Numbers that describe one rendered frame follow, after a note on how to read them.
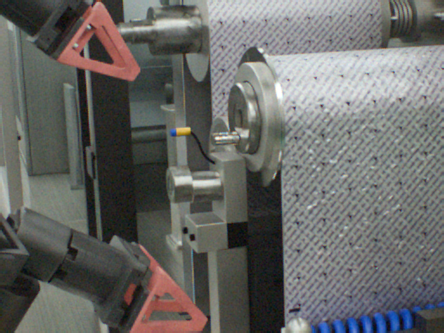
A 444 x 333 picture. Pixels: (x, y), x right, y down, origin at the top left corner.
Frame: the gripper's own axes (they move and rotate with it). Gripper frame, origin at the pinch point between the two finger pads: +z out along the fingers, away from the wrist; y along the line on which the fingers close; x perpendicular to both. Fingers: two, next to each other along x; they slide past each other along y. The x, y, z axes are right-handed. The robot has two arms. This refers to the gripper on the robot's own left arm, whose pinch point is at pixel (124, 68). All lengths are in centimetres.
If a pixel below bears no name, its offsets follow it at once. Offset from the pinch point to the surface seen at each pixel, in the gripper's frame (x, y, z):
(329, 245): -2.5, 6.7, 26.9
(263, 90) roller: 6.2, 5.2, 11.5
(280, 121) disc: 4.5, 7.8, 14.0
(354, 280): -3.9, 6.6, 31.7
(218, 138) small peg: 0.0, 0.9, 12.1
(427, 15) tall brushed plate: 32, -20, 34
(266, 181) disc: -0.8, 3.3, 18.3
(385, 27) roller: 26.2, -17.4, 28.3
